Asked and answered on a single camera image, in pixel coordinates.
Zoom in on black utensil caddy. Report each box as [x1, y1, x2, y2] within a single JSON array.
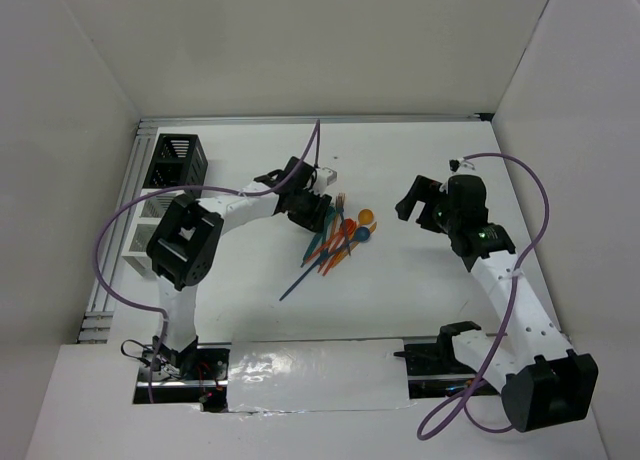
[[142, 134, 208, 189]]

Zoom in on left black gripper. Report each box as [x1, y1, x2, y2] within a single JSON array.
[[286, 185, 332, 233]]

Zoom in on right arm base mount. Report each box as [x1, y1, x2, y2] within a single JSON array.
[[393, 339, 475, 400]]

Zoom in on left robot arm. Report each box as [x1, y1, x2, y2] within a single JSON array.
[[146, 157, 338, 379]]

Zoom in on aluminium frame rail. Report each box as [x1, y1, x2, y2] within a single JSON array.
[[139, 112, 495, 129]]

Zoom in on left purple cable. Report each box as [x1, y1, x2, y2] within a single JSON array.
[[93, 118, 322, 406]]

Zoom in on blue fork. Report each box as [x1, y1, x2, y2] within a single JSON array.
[[336, 193, 351, 255]]

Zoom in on teal spoon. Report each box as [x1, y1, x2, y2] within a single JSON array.
[[303, 206, 335, 261]]

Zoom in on blue spoon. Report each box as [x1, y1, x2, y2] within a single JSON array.
[[328, 226, 371, 257]]

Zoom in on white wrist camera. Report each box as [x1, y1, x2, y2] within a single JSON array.
[[312, 167, 338, 191], [449, 157, 476, 175]]

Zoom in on white taped paper sheet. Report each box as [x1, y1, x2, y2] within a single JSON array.
[[227, 339, 411, 413]]

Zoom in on yellow spoon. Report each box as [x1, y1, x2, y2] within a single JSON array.
[[355, 209, 375, 229]]

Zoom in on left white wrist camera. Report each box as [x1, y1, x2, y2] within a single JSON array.
[[312, 167, 338, 191]]

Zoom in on white utensil caddy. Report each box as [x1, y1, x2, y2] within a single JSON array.
[[121, 192, 179, 279]]

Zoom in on yellow fork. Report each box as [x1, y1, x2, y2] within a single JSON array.
[[323, 222, 377, 275]]

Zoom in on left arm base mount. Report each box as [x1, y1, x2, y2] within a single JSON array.
[[120, 339, 230, 413]]

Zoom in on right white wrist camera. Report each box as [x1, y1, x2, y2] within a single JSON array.
[[449, 157, 476, 175]]

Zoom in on blue knife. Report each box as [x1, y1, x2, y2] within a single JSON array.
[[278, 252, 334, 302]]

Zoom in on teal knife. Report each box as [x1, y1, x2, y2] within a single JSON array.
[[302, 223, 336, 266]]

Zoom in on orange fork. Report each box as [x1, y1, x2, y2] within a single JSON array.
[[318, 218, 357, 272]]

